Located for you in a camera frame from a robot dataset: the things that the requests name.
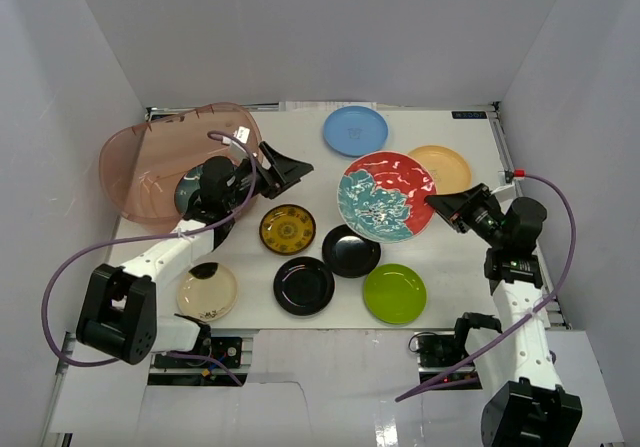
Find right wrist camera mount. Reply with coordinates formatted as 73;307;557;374
491;169;526;202

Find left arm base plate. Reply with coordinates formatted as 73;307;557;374
151;336;243;379

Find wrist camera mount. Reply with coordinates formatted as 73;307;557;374
221;126;251;145
491;169;526;202

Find glossy black plate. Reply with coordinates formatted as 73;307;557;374
322;224;382;278
273;256;335;317

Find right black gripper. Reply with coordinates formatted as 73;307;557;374
424;183;507;248

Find papers at table back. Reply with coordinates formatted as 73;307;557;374
278;101;377;112

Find pink translucent plastic bin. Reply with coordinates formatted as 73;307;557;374
99;103;263;233

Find peach orange plate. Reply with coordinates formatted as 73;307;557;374
408;145;472;195

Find cream plate with ink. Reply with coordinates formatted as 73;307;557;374
177;262;238;322

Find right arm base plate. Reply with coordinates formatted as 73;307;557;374
407;331;481;390

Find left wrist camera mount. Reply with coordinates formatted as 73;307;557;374
221;126;251;145

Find red and teal flower plate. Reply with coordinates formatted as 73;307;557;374
337;151;437;243

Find dark teal floral plate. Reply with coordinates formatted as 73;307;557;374
174;164;203;216

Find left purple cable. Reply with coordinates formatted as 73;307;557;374
40;130;259;386

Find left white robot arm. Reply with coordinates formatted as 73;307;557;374
76;142;313;366

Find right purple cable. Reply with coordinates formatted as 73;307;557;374
394;173;577;403

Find glossy black plate lower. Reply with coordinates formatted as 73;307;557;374
273;256;335;317

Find yellow patterned brown plate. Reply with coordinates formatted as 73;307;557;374
259;204;316;256

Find blue table label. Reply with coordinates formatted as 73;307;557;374
451;111;487;120

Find light blue plate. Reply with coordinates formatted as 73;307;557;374
322;106;389;157

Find purple cable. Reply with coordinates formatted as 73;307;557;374
394;173;577;403
40;130;259;386

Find lime green plate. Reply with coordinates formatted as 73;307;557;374
363;263;428;325

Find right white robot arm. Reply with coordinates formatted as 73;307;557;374
426;184;582;446

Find glossy black plate upper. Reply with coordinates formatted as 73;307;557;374
322;224;382;278

